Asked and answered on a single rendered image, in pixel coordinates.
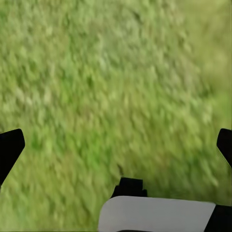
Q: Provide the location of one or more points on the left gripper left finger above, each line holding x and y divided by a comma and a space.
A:
12, 144

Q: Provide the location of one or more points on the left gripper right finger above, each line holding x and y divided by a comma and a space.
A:
224, 143

